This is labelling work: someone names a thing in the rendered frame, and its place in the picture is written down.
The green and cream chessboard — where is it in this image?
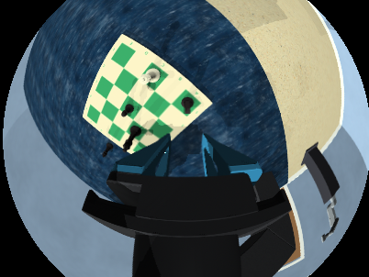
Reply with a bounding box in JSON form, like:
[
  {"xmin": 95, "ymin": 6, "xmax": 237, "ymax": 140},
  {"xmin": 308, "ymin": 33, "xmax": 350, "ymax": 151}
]
[{"xmin": 83, "ymin": 34, "xmax": 213, "ymax": 154}]

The white chess queen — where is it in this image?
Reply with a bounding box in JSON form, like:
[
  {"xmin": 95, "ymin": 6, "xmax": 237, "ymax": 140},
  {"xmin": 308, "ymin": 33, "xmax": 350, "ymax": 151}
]
[{"xmin": 139, "ymin": 68, "xmax": 161, "ymax": 84}]

